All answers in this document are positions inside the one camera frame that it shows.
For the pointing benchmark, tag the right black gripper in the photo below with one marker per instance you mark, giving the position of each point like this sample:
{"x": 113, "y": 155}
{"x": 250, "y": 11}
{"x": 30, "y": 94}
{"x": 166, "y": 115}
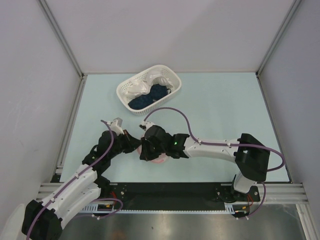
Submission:
{"x": 145, "y": 155}

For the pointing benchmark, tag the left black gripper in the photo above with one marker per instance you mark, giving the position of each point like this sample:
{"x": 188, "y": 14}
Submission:
{"x": 132, "y": 142}

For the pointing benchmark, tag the pink mesh laundry bag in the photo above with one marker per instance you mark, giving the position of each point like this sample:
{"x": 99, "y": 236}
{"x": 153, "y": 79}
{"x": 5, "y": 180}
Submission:
{"x": 161, "y": 159}

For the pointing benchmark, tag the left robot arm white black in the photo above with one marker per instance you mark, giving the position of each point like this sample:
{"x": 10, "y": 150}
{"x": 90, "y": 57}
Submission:
{"x": 46, "y": 219}

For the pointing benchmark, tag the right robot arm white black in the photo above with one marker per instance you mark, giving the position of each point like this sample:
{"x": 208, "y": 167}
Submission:
{"x": 250, "y": 155}

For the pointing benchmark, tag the white bra in basket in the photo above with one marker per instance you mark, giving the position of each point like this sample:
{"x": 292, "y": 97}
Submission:
{"x": 138, "y": 87}

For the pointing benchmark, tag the dark blue bra in basket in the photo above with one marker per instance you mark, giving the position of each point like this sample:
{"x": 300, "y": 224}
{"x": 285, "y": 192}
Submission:
{"x": 157, "y": 92}

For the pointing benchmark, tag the white plastic perforated basket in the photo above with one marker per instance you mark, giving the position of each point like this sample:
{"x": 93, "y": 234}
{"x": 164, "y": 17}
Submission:
{"x": 167, "y": 72}

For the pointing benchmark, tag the white object bottom left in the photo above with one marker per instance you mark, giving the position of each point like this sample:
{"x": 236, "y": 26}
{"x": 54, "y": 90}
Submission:
{"x": 13, "y": 227}

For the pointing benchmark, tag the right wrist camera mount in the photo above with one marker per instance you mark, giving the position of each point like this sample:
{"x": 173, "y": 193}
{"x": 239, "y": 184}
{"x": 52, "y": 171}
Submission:
{"x": 145, "y": 125}

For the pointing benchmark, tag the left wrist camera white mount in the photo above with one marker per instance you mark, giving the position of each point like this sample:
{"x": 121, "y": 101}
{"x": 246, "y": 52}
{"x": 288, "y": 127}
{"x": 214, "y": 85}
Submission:
{"x": 116, "y": 126}

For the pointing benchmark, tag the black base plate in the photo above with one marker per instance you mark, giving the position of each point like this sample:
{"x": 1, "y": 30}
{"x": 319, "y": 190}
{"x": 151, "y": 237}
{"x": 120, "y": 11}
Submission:
{"x": 175, "y": 196}

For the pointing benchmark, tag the white cable duct strip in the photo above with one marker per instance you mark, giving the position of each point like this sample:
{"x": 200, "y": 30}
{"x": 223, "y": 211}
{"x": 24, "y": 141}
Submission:
{"x": 228, "y": 208}

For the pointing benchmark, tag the left aluminium corner post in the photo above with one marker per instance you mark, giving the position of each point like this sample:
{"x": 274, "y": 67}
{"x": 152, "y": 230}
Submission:
{"x": 44, "y": 6}

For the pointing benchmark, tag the aluminium corner post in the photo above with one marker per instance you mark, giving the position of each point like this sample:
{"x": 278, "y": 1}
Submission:
{"x": 44, "y": 6}
{"x": 278, "y": 36}

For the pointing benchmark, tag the right aluminium corner post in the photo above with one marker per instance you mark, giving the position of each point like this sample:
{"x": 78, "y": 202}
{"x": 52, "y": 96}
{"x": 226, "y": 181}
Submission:
{"x": 278, "y": 36}

